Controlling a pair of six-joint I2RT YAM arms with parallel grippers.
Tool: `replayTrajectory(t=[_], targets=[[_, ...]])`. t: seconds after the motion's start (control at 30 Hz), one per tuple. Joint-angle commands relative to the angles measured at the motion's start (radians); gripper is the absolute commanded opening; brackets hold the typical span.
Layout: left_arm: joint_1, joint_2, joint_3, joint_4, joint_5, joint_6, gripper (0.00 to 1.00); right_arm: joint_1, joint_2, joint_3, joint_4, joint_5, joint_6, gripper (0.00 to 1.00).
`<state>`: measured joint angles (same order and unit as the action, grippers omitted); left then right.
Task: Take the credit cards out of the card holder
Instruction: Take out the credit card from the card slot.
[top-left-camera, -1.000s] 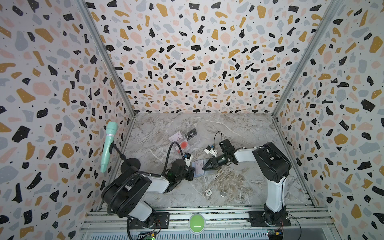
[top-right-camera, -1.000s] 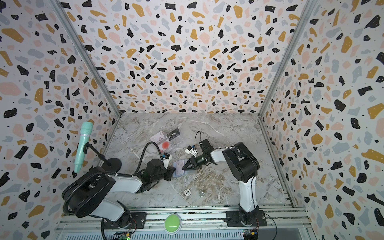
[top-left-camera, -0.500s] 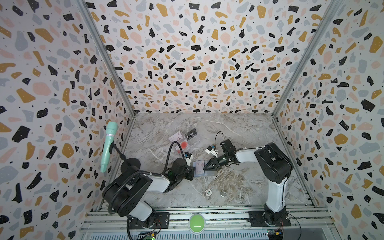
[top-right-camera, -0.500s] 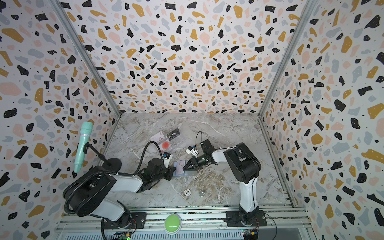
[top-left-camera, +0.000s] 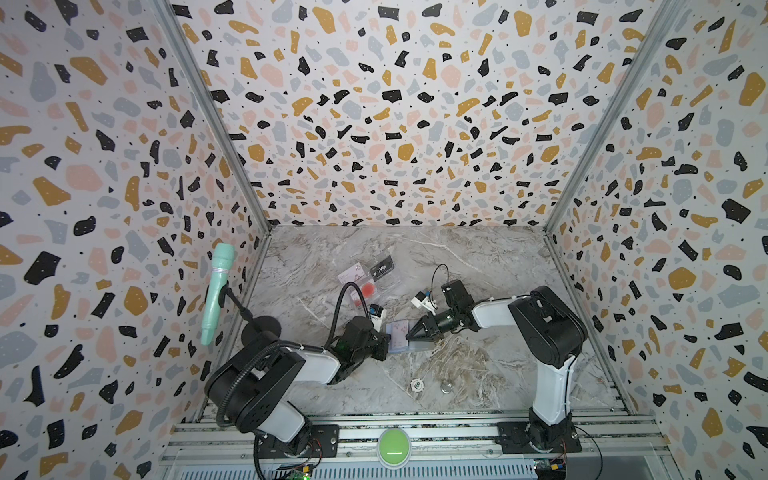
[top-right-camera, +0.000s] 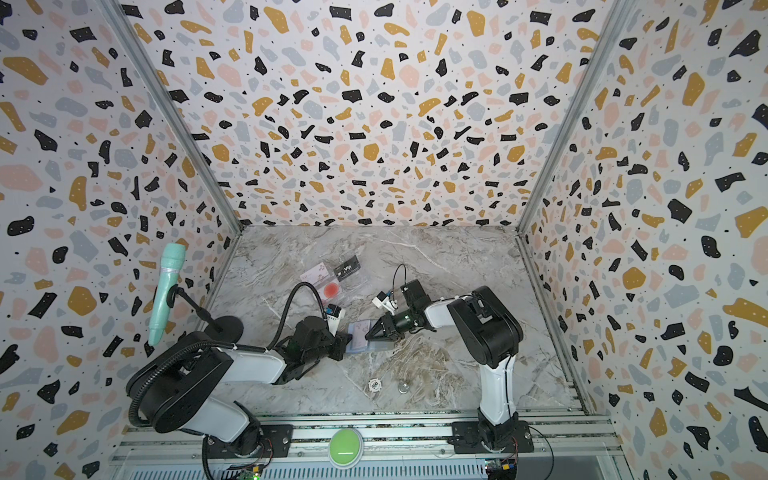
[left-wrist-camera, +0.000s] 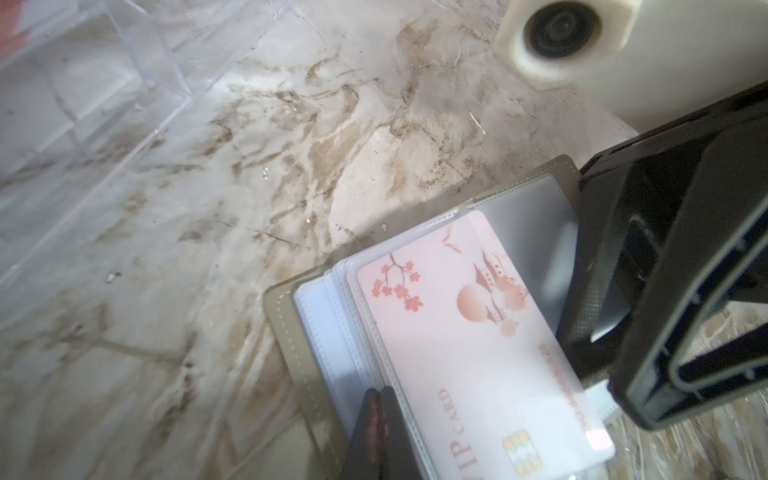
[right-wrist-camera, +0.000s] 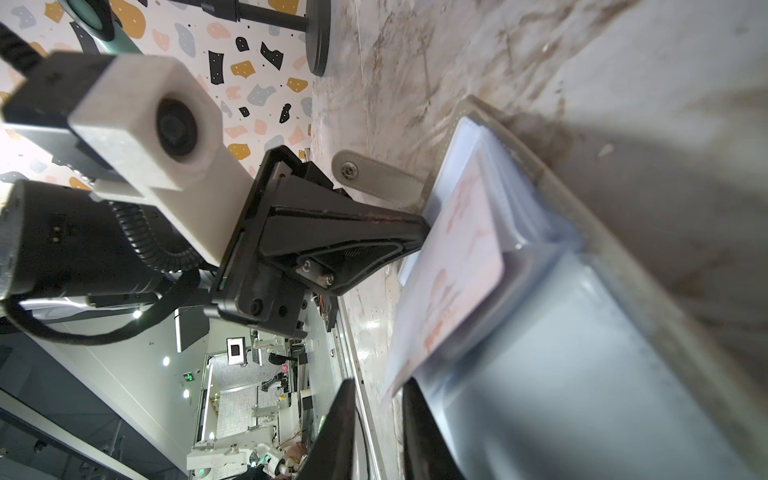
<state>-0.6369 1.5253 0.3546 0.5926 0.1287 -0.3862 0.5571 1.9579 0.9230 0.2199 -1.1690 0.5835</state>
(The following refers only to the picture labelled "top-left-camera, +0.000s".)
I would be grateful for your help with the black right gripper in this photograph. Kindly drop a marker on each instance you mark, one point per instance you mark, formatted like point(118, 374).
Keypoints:
point(432, 328)

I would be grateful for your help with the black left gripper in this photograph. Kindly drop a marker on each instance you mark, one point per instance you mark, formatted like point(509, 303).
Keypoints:
point(385, 346)

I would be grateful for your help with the white floral credit card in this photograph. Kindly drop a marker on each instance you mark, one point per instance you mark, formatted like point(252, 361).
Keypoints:
point(397, 331)

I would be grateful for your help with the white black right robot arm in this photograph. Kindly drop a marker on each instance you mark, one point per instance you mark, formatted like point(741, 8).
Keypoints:
point(553, 334)

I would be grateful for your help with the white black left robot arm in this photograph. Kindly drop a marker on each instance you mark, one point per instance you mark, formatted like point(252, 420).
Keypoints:
point(249, 389)

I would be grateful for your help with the red card in box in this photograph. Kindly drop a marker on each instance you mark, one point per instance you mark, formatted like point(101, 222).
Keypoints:
point(369, 290)

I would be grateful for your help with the clear acrylic card box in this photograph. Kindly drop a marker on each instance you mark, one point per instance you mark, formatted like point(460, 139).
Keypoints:
point(361, 274)

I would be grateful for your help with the black microphone stand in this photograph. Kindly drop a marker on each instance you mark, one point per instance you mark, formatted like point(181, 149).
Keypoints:
point(255, 321)

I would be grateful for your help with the green push button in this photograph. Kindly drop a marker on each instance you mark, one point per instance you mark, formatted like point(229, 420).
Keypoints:
point(393, 448)

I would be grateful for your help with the mint green microphone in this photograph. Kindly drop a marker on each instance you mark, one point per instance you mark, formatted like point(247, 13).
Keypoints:
point(221, 264)

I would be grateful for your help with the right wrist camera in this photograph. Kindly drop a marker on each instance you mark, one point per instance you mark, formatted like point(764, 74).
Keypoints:
point(423, 299)

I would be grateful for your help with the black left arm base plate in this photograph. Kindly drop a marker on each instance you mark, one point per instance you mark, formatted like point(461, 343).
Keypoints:
point(312, 441)

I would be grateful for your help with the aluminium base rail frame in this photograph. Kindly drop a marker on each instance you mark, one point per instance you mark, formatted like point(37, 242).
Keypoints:
point(443, 446)

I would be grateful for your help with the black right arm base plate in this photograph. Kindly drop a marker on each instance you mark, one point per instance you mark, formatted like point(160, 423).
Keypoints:
point(538, 438)

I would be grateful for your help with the aluminium left corner post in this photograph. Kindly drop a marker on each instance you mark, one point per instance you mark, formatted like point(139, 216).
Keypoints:
point(171, 29)

